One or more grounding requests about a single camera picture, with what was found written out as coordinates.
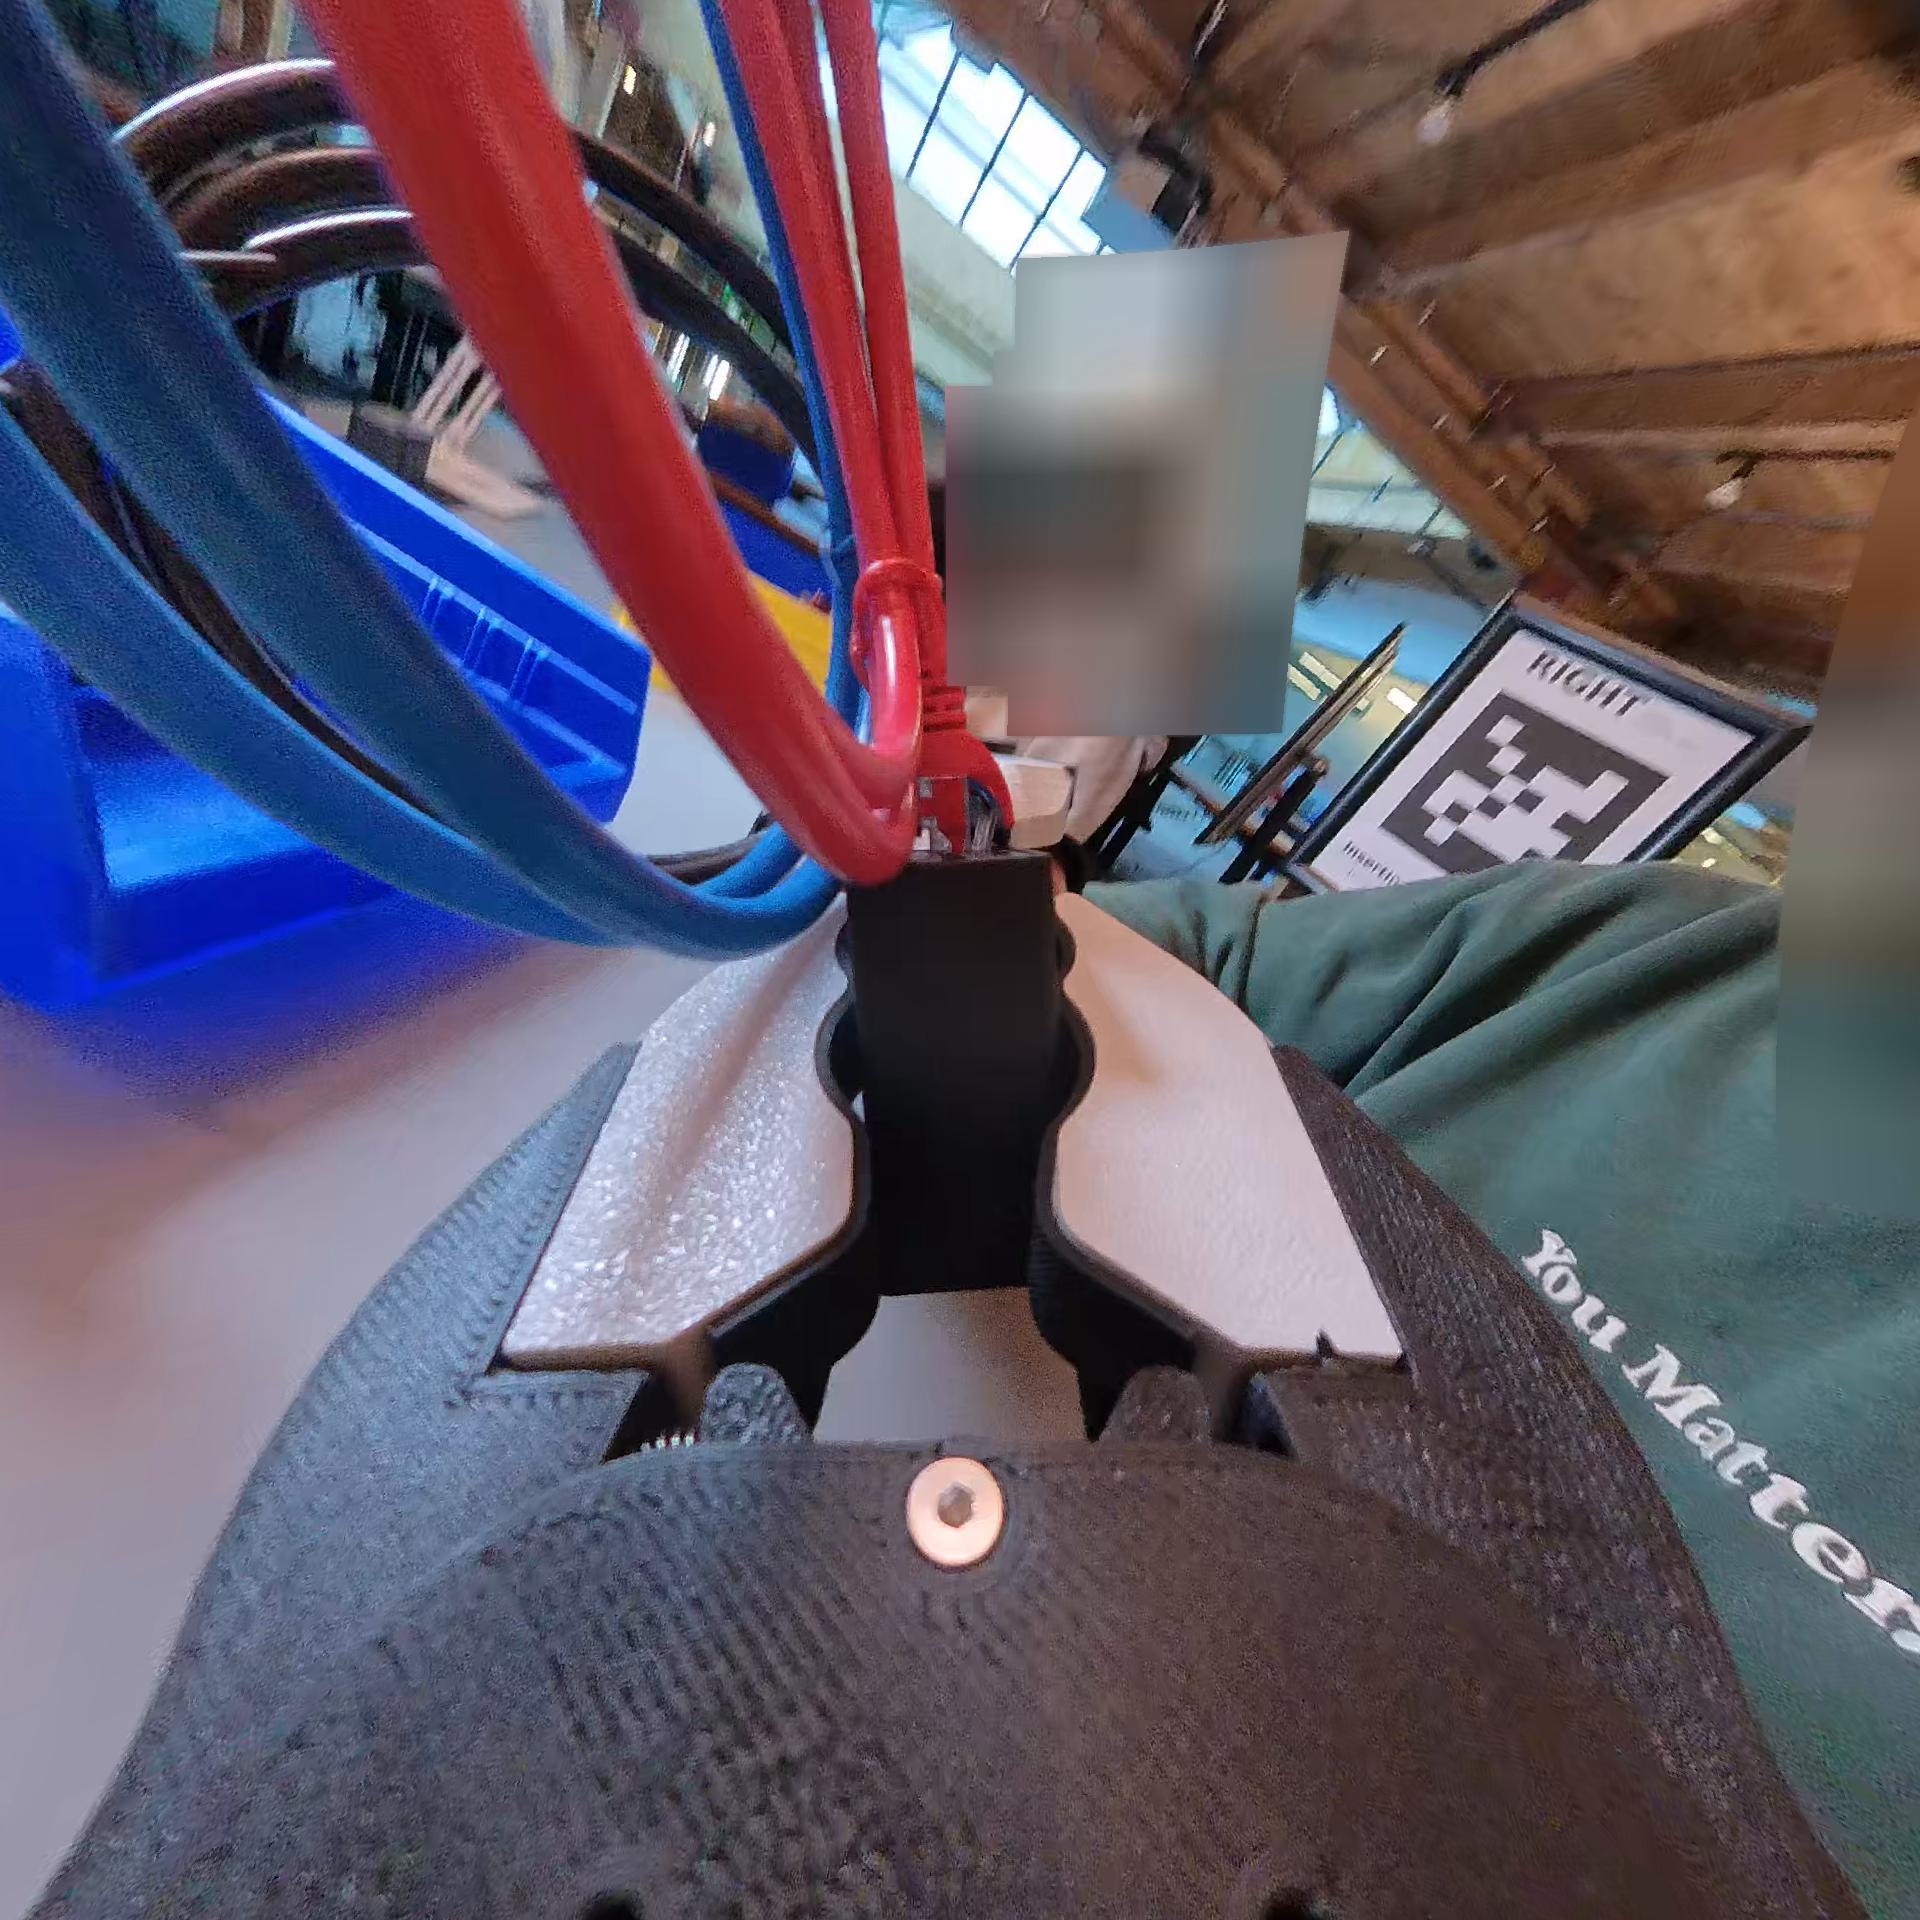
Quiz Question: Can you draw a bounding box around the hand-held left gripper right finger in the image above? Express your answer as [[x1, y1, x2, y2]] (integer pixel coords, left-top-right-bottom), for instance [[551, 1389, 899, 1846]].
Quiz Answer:
[[1030, 896, 1408, 1443]]

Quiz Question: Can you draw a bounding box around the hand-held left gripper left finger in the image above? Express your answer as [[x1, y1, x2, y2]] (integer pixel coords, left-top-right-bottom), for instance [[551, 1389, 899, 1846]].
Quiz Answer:
[[499, 908, 886, 1449]]

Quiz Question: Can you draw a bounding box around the black ethernet port block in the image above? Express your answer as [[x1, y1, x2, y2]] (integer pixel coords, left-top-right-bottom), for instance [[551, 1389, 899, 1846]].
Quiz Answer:
[[844, 849, 1070, 1297]]

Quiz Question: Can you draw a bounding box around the blue plastic bin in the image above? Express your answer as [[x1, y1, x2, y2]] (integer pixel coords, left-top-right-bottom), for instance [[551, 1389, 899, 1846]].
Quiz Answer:
[[0, 322, 653, 1014]]

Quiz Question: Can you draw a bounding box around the black ethernet cable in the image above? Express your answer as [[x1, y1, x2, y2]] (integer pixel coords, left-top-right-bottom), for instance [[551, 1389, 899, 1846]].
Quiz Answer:
[[0, 59, 847, 894]]

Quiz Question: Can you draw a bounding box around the red ethernet cable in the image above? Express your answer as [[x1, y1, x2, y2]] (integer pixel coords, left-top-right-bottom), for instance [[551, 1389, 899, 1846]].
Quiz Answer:
[[296, 0, 1019, 888]]

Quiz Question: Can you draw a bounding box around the blue ethernet cable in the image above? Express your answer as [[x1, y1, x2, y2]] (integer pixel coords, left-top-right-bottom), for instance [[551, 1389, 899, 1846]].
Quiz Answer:
[[0, 0, 872, 962]]

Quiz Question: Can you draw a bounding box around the yellow plastic bin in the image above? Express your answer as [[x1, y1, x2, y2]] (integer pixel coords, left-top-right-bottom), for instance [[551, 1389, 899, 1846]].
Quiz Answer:
[[608, 576, 841, 699]]

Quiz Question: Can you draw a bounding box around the black framed tag sign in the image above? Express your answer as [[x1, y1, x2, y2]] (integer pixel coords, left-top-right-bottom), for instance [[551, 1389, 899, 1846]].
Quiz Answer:
[[1288, 600, 1807, 904]]

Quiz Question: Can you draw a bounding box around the person's green sweatshirt torso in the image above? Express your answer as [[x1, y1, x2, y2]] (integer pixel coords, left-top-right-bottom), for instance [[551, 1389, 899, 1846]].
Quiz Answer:
[[1350, 900, 1920, 1920]]

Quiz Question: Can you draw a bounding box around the white stand with base plate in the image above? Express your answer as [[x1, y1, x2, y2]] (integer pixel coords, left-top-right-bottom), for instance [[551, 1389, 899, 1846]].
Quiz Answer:
[[401, 342, 543, 522]]

